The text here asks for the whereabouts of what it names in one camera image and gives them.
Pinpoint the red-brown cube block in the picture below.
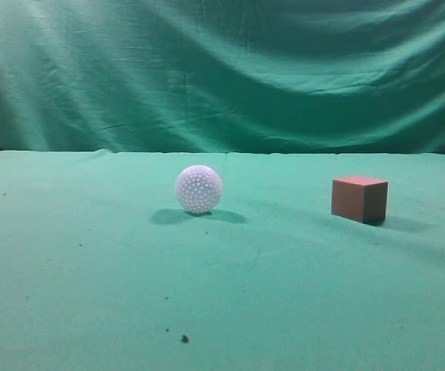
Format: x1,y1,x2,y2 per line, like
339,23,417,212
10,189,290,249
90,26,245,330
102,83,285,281
331,175,389,223

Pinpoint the white dimpled ball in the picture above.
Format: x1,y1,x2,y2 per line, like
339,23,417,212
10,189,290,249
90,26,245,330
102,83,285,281
175,165,223,214

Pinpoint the green backdrop curtain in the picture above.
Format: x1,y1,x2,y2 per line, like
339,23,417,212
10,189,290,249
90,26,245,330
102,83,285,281
0,1,445,154

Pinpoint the green table cloth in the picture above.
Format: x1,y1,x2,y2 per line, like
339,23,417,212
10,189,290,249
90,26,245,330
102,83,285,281
0,150,445,370

